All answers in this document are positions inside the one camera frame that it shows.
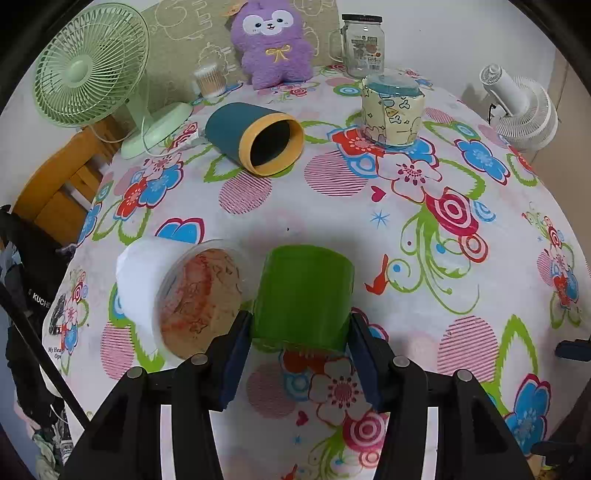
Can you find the beige cartoon print cushion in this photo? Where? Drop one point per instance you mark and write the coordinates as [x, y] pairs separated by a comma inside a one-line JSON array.
[[184, 41]]

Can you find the teal cup with yellow rim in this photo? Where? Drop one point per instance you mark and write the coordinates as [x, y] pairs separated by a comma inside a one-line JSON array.
[[256, 138]]

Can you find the black bag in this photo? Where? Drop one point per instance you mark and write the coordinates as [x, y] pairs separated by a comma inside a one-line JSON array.
[[32, 277]]

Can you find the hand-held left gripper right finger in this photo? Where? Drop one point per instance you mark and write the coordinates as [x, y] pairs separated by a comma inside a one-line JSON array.
[[364, 357]]

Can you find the glass mason jar mug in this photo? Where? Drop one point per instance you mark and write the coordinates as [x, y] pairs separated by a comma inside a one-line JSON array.
[[362, 44]]

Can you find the floral tablecloth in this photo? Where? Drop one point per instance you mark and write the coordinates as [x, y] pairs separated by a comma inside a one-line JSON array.
[[369, 221]]

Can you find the cream cartoon print cup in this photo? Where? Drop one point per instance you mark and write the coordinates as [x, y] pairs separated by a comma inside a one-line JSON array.
[[392, 115]]

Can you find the cotton swab container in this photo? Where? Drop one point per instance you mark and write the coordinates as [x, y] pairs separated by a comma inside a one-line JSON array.
[[209, 81]]

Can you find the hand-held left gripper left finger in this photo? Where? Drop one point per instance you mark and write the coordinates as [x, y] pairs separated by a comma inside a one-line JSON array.
[[234, 357]]

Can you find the green desk fan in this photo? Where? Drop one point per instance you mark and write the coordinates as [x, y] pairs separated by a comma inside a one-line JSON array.
[[92, 69]]

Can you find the white desk fan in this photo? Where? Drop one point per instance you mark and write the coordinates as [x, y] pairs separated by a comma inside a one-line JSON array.
[[521, 110]]

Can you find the purple plush toy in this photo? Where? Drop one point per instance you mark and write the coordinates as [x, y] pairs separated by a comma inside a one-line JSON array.
[[273, 44]]

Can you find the wooden chair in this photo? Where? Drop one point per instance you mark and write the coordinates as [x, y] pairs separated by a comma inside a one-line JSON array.
[[60, 184]]

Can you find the green plastic cup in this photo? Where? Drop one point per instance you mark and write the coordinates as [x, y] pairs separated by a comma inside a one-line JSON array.
[[302, 295]]

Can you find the clear plastic tub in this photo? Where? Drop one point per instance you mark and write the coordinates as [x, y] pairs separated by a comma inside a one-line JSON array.
[[194, 295]]

